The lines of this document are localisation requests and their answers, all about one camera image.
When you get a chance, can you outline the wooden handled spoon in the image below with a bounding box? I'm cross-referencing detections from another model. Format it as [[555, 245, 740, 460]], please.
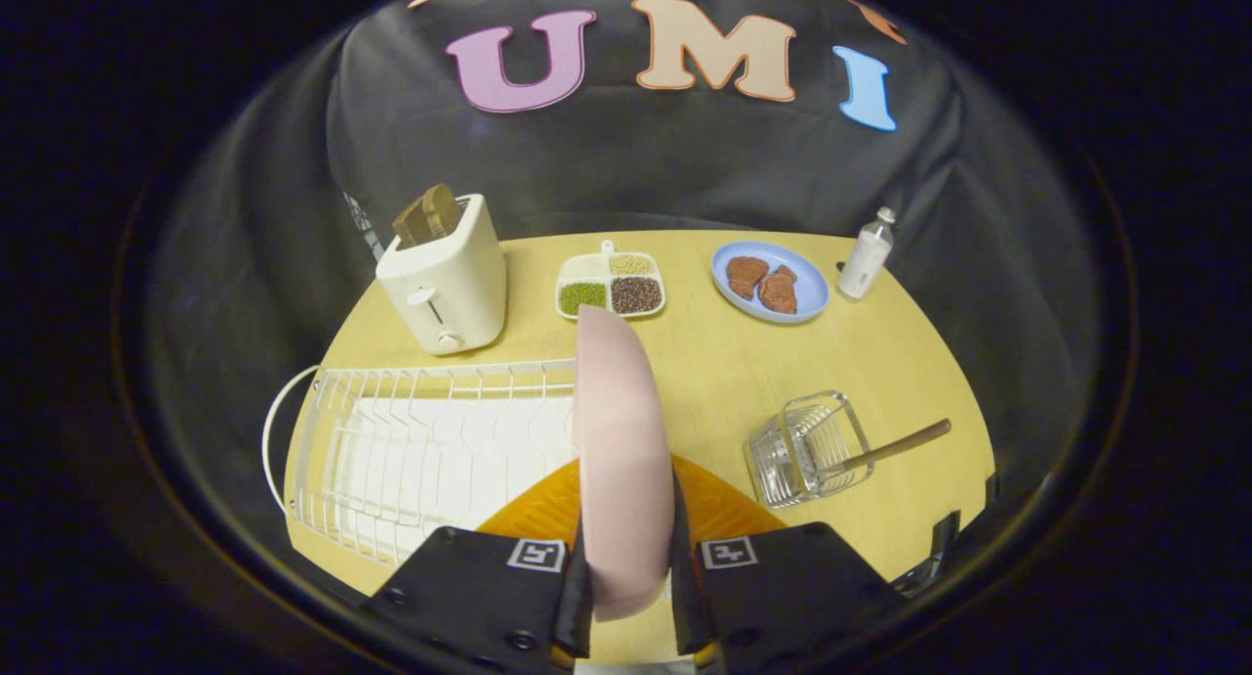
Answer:
[[827, 419, 953, 476]]

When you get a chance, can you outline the white toaster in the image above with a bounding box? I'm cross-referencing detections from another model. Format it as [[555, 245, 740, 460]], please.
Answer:
[[376, 193, 509, 356]]

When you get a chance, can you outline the small white bottle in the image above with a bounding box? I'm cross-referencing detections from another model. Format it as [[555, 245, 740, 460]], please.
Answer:
[[837, 206, 898, 300]]

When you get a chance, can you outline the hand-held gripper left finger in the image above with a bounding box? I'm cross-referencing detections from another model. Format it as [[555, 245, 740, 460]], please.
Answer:
[[360, 458, 596, 674]]

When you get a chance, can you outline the pink plate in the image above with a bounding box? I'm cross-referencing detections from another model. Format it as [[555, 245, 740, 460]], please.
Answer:
[[572, 304, 677, 623]]

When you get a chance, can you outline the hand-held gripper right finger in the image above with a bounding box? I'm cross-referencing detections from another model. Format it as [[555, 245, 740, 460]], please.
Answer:
[[669, 454, 911, 674]]

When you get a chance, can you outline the black backdrop cloth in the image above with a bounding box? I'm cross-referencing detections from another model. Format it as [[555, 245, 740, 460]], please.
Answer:
[[147, 0, 1106, 519]]

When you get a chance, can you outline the white wire dish rack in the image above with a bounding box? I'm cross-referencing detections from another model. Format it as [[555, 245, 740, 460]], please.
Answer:
[[262, 358, 580, 568]]

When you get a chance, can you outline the blue plate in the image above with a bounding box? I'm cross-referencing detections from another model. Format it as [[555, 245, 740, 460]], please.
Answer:
[[711, 241, 831, 325]]

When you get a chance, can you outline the brown toast slice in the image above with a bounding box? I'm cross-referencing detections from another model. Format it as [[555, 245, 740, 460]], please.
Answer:
[[392, 184, 463, 248]]

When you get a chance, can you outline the clear wire basket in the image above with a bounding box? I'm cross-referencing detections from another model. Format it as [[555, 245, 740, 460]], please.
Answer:
[[744, 390, 876, 510]]

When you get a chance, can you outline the brown meat slice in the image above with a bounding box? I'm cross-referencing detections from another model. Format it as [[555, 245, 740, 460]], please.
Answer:
[[758, 265, 800, 316], [726, 255, 771, 300]]

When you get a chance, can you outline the white divided dish of grains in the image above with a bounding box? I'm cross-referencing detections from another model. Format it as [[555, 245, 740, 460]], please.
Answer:
[[555, 240, 667, 321]]

